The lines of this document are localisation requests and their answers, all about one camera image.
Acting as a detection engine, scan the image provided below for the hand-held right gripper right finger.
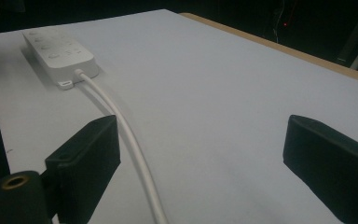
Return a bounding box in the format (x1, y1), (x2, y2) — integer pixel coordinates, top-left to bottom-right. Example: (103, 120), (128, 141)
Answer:
(282, 114), (358, 224)

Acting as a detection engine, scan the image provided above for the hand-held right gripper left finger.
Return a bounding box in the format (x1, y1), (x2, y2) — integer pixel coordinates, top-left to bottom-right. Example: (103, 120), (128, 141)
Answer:
(45, 114), (121, 224)

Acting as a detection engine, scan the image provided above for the white power strip cable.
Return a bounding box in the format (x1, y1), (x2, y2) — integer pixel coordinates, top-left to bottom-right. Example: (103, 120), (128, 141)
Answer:
(74, 68), (170, 224)

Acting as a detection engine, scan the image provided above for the white power strip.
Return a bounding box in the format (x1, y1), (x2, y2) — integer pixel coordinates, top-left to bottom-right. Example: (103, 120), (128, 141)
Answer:
(21, 27), (100, 91)

